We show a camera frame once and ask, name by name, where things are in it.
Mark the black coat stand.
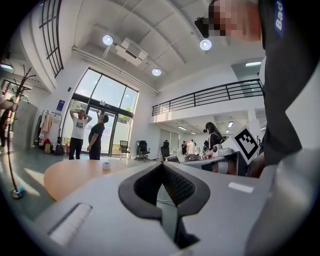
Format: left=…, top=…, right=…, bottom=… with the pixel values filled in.
left=7, top=64, right=37, bottom=200

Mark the black head-mounted camera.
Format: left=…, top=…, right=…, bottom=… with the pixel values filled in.
left=194, top=16, right=211, bottom=39

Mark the black office chair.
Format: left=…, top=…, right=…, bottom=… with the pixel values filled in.
left=136, top=139, right=151, bottom=162
left=159, top=141, right=171, bottom=161

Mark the round wooden table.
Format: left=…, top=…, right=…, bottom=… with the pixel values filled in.
left=43, top=159, right=141, bottom=202

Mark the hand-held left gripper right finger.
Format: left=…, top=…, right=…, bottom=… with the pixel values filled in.
left=162, top=161, right=273, bottom=256

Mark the grey mesh chair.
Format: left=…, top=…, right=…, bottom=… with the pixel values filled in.
left=119, top=139, right=131, bottom=160

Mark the clothes rack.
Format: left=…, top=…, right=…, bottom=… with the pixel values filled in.
left=37, top=109, right=63, bottom=155

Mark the person's face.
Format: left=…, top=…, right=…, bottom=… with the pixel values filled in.
left=208, top=0, right=263, bottom=43

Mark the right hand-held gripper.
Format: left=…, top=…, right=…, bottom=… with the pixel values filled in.
left=184, top=127, right=261, bottom=176

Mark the person's black shirt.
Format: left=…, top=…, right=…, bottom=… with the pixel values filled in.
left=257, top=0, right=320, bottom=168

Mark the grey locker cabinet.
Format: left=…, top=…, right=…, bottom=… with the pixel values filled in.
left=12, top=101, right=38, bottom=151

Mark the black balcony railing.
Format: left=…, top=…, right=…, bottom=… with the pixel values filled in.
left=151, top=78, right=265, bottom=117

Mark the person's right forearm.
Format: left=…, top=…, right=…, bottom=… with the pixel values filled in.
left=247, top=152, right=266, bottom=179

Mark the white ceiling air conditioner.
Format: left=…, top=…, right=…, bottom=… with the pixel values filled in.
left=114, top=37, right=149, bottom=67

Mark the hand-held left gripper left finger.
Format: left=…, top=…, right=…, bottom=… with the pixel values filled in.
left=14, top=161, right=181, bottom=256

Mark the glass door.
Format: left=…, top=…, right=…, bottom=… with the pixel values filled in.
left=67, top=93, right=133, bottom=157

